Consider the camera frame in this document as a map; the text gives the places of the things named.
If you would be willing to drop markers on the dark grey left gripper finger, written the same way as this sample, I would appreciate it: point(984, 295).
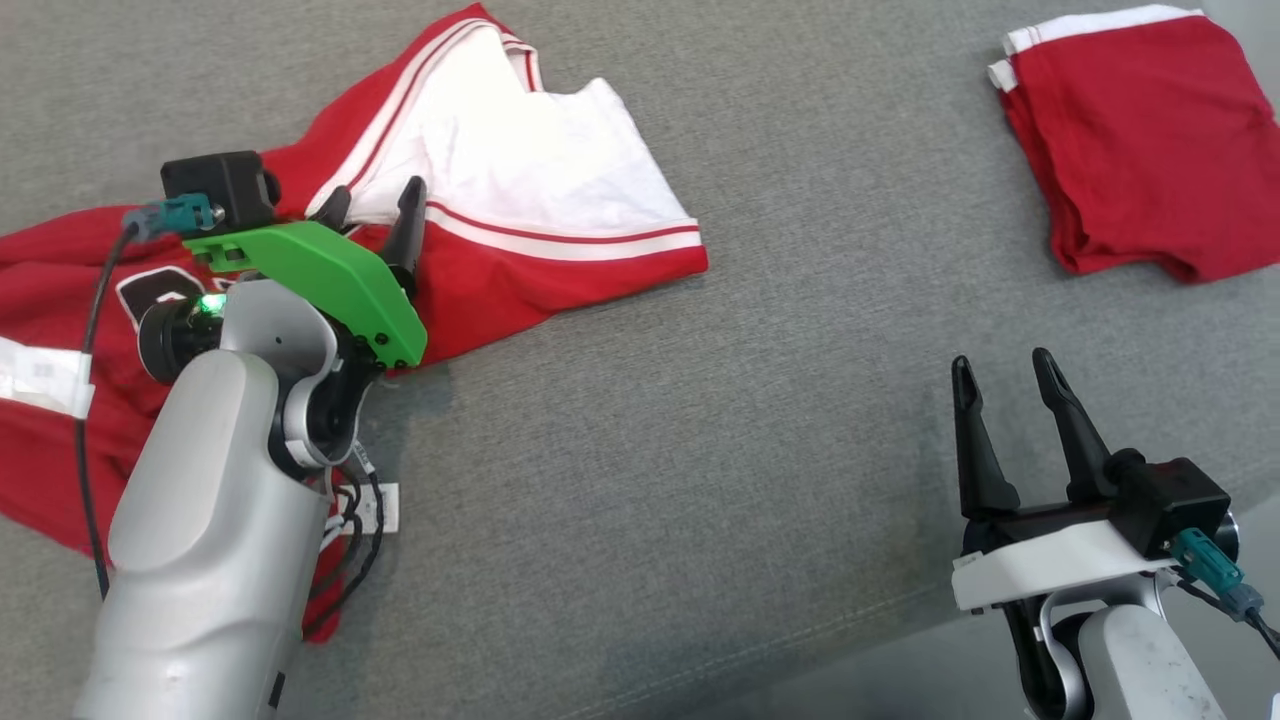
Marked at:
point(336, 208)
point(408, 235)

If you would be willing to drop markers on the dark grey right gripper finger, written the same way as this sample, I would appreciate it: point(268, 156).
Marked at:
point(1078, 440)
point(978, 450)

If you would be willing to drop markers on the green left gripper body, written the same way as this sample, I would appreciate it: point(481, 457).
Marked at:
point(330, 275)

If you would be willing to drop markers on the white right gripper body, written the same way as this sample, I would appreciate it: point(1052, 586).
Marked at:
point(1050, 565)

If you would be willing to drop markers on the red and white jersey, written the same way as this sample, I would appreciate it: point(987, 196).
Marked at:
point(520, 150)

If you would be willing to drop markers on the red shorts with white waistband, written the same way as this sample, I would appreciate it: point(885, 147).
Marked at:
point(1140, 150)

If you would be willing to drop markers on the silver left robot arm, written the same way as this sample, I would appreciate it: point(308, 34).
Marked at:
point(200, 550)

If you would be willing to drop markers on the grey fabric sofa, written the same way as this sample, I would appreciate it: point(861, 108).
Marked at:
point(700, 450)

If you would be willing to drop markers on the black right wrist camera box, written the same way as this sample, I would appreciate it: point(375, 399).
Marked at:
point(1170, 500)

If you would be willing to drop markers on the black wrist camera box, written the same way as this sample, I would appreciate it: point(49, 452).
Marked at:
point(225, 185)
point(1170, 500)

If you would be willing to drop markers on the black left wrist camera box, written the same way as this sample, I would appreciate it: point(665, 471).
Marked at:
point(225, 185)

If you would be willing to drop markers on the teal right camera connector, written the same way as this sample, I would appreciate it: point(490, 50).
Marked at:
point(1205, 565)

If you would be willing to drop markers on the teal camera connector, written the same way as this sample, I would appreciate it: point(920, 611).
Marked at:
point(175, 215)
point(1205, 565)

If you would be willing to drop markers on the teal left camera connector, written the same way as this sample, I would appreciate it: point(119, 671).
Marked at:
point(175, 215)

